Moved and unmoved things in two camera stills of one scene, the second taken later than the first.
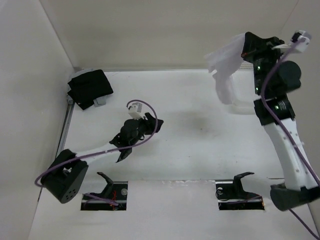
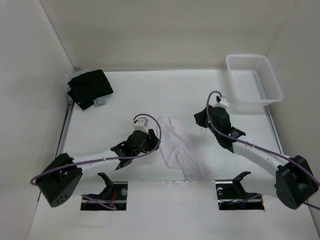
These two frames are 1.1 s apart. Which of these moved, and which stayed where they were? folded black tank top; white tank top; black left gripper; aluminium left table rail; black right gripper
Moved: black left gripper; white tank top; black right gripper
Stayed: aluminium left table rail; folded black tank top
